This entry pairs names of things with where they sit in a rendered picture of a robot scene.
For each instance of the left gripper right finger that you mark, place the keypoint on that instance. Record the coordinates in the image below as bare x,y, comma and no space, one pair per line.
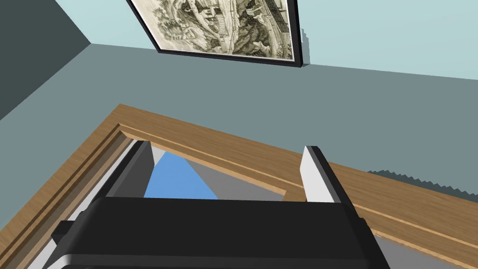
320,179

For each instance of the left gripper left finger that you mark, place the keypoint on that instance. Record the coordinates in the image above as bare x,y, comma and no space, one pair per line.
131,176

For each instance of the black framed landscape picture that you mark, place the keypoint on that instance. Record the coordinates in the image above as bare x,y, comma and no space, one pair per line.
224,30

